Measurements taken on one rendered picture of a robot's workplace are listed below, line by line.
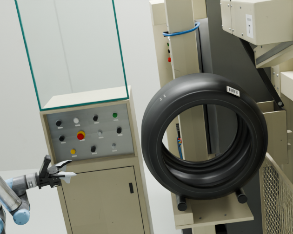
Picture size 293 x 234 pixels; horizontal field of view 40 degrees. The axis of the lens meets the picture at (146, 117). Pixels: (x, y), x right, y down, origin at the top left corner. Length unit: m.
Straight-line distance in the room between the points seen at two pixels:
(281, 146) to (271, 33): 0.89
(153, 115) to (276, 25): 0.64
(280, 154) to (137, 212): 1.01
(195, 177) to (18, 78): 3.11
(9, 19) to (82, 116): 2.43
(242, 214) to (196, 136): 0.47
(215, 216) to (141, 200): 0.77
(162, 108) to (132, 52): 2.66
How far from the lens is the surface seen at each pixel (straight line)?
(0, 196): 1.98
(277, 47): 1.67
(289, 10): 1.48
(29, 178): 2.10
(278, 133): 2.18
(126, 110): 2.47
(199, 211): 2.05
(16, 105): 4.92
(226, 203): 2.10
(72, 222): 2.77
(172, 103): 1.72
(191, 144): 2.17
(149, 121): 1.76
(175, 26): 2.02
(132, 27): 4.32
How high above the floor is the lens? 1.87
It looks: 17 degrees down
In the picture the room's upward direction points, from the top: 8 degrees counter-clockwise
